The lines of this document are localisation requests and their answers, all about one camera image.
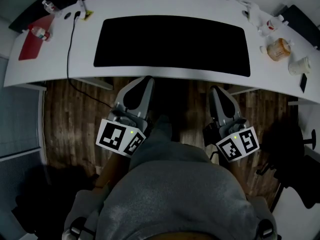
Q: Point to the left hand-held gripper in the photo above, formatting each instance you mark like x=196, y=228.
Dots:
x=112, y=136

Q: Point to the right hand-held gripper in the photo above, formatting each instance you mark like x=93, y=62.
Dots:
x=237, y=144

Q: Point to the black desk mat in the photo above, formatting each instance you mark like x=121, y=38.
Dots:
x=172, y=44

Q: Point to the person's right forearm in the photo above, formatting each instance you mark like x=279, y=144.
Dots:
x=237, y=176

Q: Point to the person's left forearm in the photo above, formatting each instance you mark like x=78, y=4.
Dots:
x=110, y=169

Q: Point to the white bottle cap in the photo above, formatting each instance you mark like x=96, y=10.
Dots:
x=263, y=50

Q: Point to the black office chair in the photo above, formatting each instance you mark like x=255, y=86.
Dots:
x=282, y=144

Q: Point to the orange pill bottle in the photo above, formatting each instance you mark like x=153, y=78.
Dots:
x=278, y=49

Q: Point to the black phone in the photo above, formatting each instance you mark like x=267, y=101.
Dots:
x=303, y=82

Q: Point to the white bottle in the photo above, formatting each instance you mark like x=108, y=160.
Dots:
x=298, y=66

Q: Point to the clear water bottle red label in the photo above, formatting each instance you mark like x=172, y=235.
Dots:
x=273, y=25
x=40, y=32
x=51, y=7

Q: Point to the person's grey shirt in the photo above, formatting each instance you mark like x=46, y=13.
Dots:
x=175, y=189

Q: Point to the yellow sticker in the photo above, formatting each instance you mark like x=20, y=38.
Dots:
x=88, y=15

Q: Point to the white desk clamp bar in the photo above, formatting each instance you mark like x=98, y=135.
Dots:
x=81, y=7

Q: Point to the grey desk divider panel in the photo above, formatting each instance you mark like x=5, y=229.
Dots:
x=32, y=11
x=302, y=24

